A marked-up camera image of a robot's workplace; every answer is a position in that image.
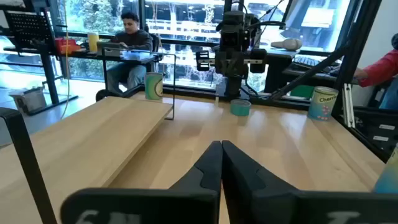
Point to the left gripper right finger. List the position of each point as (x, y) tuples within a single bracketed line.
[(311, 208)]

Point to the silver aluminium bracket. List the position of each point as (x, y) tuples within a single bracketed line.
[(348, 105)]

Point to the person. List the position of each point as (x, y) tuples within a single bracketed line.
[(133, 40), (382, 68)]

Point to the black drawer cabinet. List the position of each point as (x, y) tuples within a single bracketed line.
[(376, 133)]

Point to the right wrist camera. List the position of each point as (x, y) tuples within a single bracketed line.
[(230, 39)]

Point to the black desk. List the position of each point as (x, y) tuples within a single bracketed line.
[(276, 71)]

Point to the short teal can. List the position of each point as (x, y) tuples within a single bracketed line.
[(240, 109)]

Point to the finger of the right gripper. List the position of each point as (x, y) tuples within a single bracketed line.
[(258, 60), (202, 60)]

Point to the black keyboard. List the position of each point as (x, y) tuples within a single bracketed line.
[(308, 60)]

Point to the grey storage bin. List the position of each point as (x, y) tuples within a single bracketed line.
[(29, 99)]

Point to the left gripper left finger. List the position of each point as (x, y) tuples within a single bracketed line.
[(140, 205)]

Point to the green panel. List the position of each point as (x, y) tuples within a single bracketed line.
[(301, 91)]

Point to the red box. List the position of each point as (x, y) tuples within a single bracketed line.
[(65, 46)]

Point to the beige headphones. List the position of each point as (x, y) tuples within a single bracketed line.
[(287, 43)]

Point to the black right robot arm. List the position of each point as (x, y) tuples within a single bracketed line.
[(234, 87)]

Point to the black aluminium rig frame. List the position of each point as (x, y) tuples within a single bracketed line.
[(354, 62)]

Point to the wooden shelf black metal frame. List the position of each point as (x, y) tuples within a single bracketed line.
[(93, 133)]

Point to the green coconut label can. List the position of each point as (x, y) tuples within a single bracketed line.
[(152, 87)]

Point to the yellow cup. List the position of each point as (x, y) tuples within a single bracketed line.
[(93, 42)]

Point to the black desk perforated panel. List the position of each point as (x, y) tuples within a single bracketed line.
[(49, 74)]

